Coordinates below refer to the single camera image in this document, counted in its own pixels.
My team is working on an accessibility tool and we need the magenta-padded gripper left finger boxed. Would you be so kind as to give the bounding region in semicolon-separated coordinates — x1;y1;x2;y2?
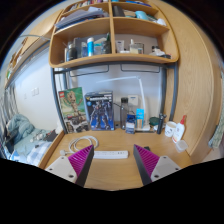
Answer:
44;143;96;187

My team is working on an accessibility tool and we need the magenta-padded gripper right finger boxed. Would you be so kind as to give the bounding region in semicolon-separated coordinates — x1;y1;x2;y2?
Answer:
132;143;183;186

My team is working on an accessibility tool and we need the clear plastic small container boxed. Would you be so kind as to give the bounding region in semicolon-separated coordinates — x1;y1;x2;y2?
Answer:
175;139;190;154

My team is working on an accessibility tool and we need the white glue bottle red cap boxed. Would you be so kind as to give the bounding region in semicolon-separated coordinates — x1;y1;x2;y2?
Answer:
171;114;188;145

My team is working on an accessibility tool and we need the white mug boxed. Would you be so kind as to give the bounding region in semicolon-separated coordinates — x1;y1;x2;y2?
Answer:
164;120;178;139

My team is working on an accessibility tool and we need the black cylindrical device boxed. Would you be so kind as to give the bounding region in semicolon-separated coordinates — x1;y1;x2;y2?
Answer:
156;112;168;136

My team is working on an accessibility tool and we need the bed with teal bedding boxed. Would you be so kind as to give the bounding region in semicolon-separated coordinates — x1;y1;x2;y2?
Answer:
1;112;65;168

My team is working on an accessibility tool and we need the dark green round container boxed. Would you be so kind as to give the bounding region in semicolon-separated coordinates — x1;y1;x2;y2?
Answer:
148;116;161;127

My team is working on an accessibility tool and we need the white power strip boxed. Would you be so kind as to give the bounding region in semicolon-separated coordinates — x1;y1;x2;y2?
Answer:
92;149;130;160

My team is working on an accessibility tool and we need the light blue and orange carton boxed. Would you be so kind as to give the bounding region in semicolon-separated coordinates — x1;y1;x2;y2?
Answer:
135;107;146;130

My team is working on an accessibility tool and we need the dark blue small box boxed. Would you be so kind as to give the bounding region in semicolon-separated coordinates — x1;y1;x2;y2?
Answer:
124;112;137;135

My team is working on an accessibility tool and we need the green tree figure toy box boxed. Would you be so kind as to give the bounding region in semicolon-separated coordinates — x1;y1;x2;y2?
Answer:
57;86;91;135

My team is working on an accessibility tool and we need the green patterned cloth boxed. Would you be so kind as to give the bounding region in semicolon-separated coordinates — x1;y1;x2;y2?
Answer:
207;111;224;150

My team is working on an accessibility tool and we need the blue robot model box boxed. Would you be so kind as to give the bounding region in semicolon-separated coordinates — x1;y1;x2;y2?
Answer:
83;90;116;132

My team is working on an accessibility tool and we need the white desk lamp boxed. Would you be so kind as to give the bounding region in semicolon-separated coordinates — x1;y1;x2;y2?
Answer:
96;75;152;133

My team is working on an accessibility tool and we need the grey curtain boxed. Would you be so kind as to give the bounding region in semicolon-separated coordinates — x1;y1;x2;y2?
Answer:
0;82;20;135

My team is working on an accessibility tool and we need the wooden shelf unit with items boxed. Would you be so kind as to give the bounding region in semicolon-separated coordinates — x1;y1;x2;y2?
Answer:
47;0;181;70

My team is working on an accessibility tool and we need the white coiled cable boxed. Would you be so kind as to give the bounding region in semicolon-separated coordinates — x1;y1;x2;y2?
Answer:
59;134;100;157

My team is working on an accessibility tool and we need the dark grey metal frame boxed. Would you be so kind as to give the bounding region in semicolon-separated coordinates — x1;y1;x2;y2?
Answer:
49;61;180;135

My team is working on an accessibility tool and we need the white wall switch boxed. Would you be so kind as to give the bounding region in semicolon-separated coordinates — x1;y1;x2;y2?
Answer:
30;86;41;99

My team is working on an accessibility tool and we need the wooden bunk bed rail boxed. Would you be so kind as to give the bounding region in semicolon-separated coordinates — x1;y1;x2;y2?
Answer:
3;8;65;90

